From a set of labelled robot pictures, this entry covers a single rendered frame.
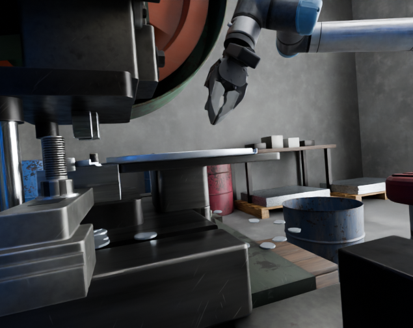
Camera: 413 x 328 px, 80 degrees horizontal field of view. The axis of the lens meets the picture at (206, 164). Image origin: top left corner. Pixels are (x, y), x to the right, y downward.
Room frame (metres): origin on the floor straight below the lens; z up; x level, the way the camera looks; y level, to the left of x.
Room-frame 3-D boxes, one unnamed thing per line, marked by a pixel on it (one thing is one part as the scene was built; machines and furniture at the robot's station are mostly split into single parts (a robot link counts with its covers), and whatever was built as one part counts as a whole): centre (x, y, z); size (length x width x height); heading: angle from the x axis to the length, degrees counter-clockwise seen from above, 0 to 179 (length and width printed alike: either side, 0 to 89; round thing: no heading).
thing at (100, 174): (0.37, 0.18, 0.76); 0.15 x 0.09 x 0.05; 19
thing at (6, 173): (0.27, 0.22, 0.81); 0.02 x 0.02 x 0.14
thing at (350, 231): (1.40, -0.63, 0.24); 0.42 x 0.42 x 0.48
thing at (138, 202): (0.37, 0.19, 0.72); 0.20 x 0.16 x 0.03; 19
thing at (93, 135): (0.37, 0.17, 0.84); 0.05 x 0.03 x 0.04; 19
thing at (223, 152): (0.41, 0.06, 0.78); 0.29 x 0.29 x 0.01
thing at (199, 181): (0.43, 0.02, 0.72); 0.25 x 0.14 x 0.14; 109
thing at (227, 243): (0.37, 0.18, 0.68); 0.45 x 0.30 x 0.06; 19
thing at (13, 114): (0.37, 0.19, 0.86); 0.20 x 0.16 x 0.05; 19
